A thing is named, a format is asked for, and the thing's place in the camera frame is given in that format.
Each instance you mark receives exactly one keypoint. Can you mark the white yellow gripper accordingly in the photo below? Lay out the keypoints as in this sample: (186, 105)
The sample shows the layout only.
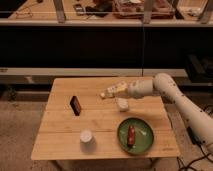
(117, 90)

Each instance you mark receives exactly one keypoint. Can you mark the dark eraser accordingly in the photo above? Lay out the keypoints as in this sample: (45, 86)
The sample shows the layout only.
(75, 105)

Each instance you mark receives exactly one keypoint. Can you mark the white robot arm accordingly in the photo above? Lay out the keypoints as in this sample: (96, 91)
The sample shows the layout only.
(164, 85)

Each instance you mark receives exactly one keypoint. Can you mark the white crumpled object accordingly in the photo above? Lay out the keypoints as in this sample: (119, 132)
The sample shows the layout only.
(122, 104)

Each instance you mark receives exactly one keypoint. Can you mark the wooden table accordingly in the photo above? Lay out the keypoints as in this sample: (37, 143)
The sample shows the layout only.
(58, 137)

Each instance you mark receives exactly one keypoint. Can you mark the white paper cup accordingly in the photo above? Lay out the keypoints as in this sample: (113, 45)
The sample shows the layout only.
(86, 136)

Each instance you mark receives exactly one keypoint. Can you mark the red sausage on plate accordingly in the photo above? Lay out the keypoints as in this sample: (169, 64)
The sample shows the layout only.
(131, 136)

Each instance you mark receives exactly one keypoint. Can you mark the green round plate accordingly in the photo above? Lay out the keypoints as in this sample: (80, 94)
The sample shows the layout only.
(144, 136)

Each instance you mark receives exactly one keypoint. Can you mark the dark remote on shelf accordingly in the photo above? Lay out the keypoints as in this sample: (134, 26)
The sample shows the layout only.
(79, 9)

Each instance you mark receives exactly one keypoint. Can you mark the tray of items on shelf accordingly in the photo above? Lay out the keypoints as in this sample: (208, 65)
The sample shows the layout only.
(136, 8)

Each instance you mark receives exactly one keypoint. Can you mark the black device right background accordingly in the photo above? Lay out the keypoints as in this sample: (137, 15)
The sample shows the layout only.
(199, 70)

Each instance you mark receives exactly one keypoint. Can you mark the black box on floor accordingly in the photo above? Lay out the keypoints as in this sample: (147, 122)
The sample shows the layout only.
(194, 139)

